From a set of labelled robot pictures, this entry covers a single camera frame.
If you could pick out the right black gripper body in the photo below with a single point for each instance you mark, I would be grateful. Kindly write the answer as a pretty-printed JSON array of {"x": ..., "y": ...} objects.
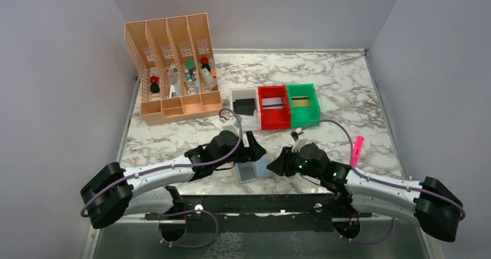
[{"x": 301, "y": 168}]

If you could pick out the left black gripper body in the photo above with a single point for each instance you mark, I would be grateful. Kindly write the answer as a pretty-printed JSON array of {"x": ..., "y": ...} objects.
[{"x": 239, "y": 157}]

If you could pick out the beige card holder wallet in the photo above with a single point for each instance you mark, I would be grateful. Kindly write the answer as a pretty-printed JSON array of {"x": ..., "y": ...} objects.
[{"x": 252, "y": 171}]

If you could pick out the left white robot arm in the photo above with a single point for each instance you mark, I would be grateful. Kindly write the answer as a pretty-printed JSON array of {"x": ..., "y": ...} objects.
[{"x": 108, "y": 194}]

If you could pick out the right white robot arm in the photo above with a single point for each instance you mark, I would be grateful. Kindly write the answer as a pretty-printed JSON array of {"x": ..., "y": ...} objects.
[{"x": 429, "y": 203}]

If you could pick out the black cards in white bin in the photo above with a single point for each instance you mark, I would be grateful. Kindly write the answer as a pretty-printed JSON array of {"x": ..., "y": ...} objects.
[{"x": 244, "y": 106}]

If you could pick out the silver card in red bin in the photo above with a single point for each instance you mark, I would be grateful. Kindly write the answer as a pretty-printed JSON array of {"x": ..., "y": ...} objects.
[{"x": 274, "y": 103}]

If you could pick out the gold card in green bin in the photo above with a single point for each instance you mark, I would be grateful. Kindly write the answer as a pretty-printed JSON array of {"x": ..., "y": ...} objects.
[{"x": 300, "y": 101}]

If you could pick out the red plastic bin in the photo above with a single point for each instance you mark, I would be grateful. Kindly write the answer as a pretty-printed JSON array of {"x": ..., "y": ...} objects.
[{"x": 274, "y": 119}]

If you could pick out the white plastic bin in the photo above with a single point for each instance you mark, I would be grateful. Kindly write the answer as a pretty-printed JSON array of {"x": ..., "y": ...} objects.
[{"x": 252, "y": 123}]

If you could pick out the green plastic bin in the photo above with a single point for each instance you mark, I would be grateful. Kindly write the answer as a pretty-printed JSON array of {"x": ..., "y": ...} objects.
[{"x": 305, "y": 108}]

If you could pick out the pink marker pen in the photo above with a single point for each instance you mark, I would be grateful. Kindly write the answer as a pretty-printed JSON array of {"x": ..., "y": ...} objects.
[{"x": 357, "y": 150}]

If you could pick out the white box in organizer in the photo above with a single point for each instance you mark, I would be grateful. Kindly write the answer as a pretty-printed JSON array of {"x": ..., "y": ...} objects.
[{"x": 209, "y": 80}]

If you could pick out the silver items in organizer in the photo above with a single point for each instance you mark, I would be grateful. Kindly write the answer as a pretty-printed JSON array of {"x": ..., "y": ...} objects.
[{"x": 173, "y": 88}]

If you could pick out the red black small bottle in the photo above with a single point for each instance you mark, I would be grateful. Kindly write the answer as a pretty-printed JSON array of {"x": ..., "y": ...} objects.
[{"x": 205, "y": 63}]

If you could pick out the green capped tube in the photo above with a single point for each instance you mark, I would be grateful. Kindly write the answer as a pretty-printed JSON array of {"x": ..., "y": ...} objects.
[{"x": 191, "y": 79}]

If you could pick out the red capped black bottle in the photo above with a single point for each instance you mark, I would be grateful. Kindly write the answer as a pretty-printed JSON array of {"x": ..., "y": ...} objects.
[{"x": 154, "y": 84}]

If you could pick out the peach desk file organizer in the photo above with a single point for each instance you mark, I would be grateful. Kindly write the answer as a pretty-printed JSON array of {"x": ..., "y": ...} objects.
[{"x": 175, "y": 63}]

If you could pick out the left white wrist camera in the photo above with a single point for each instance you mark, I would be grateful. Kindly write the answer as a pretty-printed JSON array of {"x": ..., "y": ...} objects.
[{"x": 230, "y": 124}]

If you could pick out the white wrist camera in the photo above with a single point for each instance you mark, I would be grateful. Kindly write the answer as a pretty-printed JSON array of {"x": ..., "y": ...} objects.
[
  {"x": 300, "y": 140},
  {"x": 230, "y": 124}
]

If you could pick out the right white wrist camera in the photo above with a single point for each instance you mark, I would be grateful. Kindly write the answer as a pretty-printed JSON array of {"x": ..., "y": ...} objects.
[{"x": 300, "y": 140}]

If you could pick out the black metal base rail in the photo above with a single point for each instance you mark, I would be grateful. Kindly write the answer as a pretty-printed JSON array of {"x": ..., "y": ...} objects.
[{"x": 256, "y": 213}]

